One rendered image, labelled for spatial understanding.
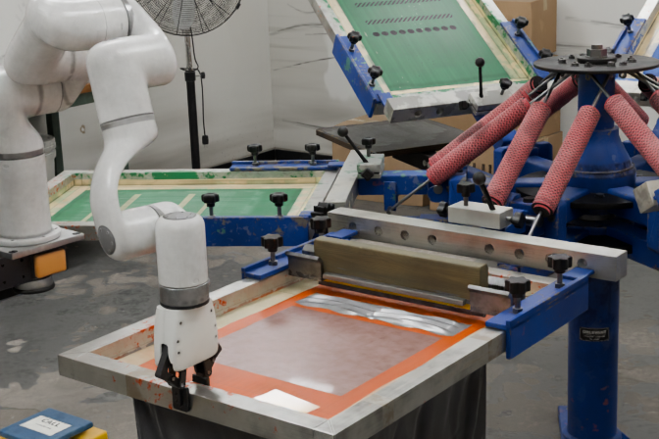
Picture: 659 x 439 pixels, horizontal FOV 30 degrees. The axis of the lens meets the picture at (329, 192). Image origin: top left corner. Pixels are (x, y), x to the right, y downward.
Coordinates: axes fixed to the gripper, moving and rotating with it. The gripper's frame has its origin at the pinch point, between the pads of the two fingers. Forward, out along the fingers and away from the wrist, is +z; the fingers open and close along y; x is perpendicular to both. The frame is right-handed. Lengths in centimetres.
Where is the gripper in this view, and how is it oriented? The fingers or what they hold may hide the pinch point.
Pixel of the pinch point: (191, 393)
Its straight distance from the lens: 194.9
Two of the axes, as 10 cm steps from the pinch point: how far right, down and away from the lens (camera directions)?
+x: 8.0, 1.2, -5.9
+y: -6.0, 2.1, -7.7
